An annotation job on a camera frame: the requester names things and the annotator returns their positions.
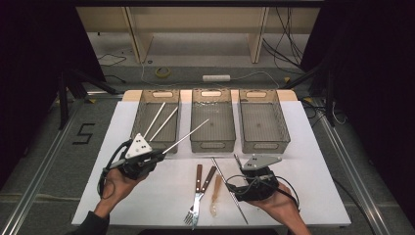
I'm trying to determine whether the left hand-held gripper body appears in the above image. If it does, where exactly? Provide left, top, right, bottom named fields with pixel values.
left=115, top=132, right=165, bottom=181

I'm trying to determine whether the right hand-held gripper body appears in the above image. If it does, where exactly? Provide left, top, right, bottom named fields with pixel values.
left=225, top=154, right=283, bottom=203

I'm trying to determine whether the metal chopstick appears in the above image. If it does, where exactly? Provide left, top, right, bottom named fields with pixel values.
left=161, top=118, right=210, bottom=155
left=210, top=157, right=250, bottom=225

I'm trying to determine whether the transparent grey plastic bin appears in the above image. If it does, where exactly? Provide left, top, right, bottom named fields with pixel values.
left=128, top=89, right=182, bottom=155
left=238, top=89, right=292, bottom=155
left=189, top=88, right=237, bottom=154

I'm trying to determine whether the wooden handled knife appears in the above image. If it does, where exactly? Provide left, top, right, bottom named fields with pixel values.
left=190, top=164, right=204, bottom=231

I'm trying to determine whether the person's right hand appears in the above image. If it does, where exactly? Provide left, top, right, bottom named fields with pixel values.
left=246, top=181, right=303, bottom=229

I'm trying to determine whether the person's left hand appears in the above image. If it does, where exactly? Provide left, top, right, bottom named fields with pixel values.
left=94, top=167, right=148, bottom=215

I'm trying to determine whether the yellow tape roll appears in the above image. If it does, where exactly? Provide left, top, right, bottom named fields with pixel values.
left=154, top=67, right=172, bottom=79

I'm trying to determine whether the white power strip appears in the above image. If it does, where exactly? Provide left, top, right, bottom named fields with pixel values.
left=202, top=74, right=231, bottom=83

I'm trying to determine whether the black metal stand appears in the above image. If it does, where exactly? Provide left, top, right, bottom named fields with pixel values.
left=57, top=68, right=118, bottom=131
left=280, top=62, right=337, bottom=128

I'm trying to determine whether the black curtain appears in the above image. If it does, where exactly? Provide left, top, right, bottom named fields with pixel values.
left=0, top=0, right=106, bottom=190
left=300, top=0, right=415, bottom=226

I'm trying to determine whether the wooden shelf unit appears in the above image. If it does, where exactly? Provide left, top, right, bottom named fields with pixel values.
left=76, top=6, right=321, bottom=65

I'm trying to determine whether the tangle of thin cables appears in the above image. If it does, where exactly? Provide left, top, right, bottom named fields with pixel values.
left=300, top=97, right=347, bottom=127

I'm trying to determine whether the aluminium rail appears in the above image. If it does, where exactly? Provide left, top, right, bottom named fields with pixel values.
left=0, top=97, right=82, bottom=235
left=312, top=97, right=394, bottom=235

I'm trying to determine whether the long black cable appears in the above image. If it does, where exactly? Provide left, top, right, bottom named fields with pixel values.
left=332, top=177, right=376, bottom=235

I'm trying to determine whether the thin black cable loop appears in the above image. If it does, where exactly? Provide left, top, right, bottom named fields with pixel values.
left=97, top=53, right=127, bottom=68

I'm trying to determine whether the bundle of black cables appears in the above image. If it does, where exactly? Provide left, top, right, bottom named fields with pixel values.
left=262, top=6, right=304, bottom=71

